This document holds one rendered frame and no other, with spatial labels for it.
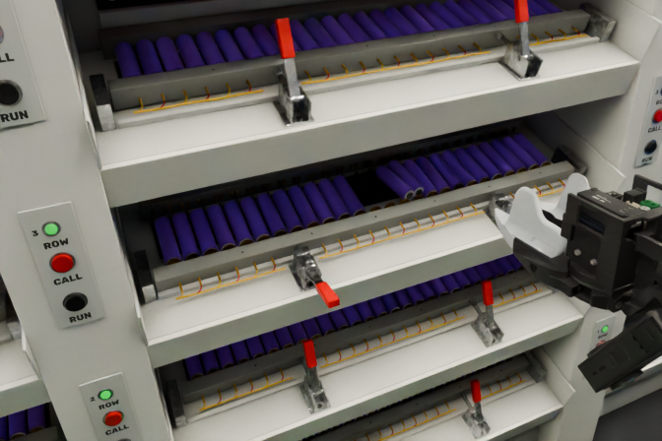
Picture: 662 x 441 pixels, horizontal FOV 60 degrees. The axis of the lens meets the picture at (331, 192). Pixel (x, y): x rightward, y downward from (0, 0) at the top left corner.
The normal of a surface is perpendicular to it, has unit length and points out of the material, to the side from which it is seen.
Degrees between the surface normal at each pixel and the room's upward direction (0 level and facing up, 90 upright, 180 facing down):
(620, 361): 92
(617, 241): 90
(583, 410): 90
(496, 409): 17
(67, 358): 90
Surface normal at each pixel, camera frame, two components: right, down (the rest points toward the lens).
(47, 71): 0.40, 0.43
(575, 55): 0.07, -0.72
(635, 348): -0.90, 0.27
